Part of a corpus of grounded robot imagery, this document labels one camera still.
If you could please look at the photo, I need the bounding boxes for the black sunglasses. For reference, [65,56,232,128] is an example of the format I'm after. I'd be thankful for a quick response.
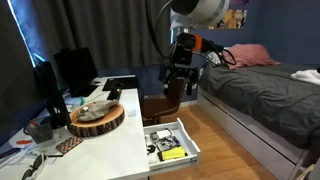
[21,154,47,180]

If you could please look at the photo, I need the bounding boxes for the bed with grey blanket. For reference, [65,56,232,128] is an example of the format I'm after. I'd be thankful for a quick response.
[198,64,320,179]

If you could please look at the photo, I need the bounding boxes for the round wooden log slab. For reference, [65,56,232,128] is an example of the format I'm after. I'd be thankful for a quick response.
[67,104,125,137]

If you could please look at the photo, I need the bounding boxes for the black mesh pen cup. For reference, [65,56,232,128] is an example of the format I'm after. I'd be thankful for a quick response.
[25,120,53,144]

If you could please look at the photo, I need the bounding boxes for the zigzag patterned coaster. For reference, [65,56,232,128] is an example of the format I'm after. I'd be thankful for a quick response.
[56,136,83,154]

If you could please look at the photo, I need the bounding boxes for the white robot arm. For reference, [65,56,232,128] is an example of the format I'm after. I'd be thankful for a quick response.
[162,0,229,95]

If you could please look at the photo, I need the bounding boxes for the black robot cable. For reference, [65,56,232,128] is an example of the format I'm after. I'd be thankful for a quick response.
[145,0,178,61]

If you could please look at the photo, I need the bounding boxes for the white cloth on bed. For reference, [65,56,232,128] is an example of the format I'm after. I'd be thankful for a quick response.
[292,70,320,85]

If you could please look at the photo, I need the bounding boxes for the black smartphone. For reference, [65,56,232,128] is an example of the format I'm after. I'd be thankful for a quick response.
[107,88,122,100]

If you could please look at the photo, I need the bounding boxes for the yellow box in drawer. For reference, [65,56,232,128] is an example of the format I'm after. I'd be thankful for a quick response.
[158,146,186,161]

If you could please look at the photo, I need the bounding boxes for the black computer monitor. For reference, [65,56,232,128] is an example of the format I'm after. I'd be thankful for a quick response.
[53,48,98,97]

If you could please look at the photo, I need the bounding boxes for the brown leather chair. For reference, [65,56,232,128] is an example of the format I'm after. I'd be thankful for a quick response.
[140,79,186,124]

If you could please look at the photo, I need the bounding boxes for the white desk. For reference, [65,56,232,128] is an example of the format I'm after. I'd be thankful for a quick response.
[0,89,150,180]

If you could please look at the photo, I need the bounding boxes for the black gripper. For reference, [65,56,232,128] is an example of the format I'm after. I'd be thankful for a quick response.
[163,33,198,96]

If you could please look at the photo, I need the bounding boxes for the dark grey curtain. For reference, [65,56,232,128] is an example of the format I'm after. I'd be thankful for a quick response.
[0,0,162,137]

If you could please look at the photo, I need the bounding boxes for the basketball wall poster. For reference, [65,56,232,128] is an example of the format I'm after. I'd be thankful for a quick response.
[209,9,247,30]

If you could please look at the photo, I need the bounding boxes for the white open drawer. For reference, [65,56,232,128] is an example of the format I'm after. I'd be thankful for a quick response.
[144,119,201,174]

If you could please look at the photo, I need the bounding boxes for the black mouse pad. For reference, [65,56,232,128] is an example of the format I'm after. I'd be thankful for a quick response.
[103,77,139,91]

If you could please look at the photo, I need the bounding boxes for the pink pillow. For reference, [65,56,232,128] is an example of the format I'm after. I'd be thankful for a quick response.
[223,44,279,70]

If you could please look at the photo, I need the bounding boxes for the black item in drawer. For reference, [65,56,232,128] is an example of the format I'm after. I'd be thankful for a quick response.
[147,145,156,154]

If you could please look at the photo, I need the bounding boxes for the grey cap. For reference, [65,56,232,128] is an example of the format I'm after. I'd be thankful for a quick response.
[77,100,118,122]

